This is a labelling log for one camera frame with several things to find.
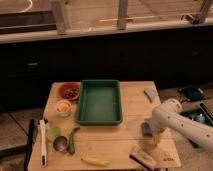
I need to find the blue-grey sponge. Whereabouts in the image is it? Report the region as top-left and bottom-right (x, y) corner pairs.
(141, 122), (152, 136)

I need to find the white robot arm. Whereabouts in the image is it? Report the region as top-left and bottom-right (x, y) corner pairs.
(148, 98), (213, 152)

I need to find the green plastic tray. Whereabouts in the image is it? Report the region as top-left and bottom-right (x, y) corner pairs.
(76, 80), (123, 126)

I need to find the wooden brush with black bristles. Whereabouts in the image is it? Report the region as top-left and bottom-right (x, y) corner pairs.
(130, 147), (157, 171)

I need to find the grey cloth piece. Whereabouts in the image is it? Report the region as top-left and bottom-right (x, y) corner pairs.
(144, 88), (157, 102)

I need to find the green bin with items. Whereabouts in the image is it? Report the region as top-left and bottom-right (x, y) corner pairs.
(181, 108), (213, 127)

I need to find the black device on floor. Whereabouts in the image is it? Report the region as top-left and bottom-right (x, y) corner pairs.
(180, 86), (204, 102)

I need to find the yellow banana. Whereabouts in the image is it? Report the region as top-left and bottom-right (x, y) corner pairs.
(81, 157), (110, 166)

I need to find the green cucumber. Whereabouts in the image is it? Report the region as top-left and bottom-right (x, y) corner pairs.
(68, 127), (80, 155)

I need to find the orange bowl with beans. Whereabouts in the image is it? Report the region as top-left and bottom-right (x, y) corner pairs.
(58, 82), (80, 101)

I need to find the small metal cup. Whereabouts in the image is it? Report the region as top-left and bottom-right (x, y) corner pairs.
(53, 136), (68, 153)

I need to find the small cup with orange content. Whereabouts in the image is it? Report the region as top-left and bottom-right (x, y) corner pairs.
(55, 100), (71, 117)

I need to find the light green cup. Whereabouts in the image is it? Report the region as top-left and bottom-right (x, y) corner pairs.
(47, 127), (61, 141)

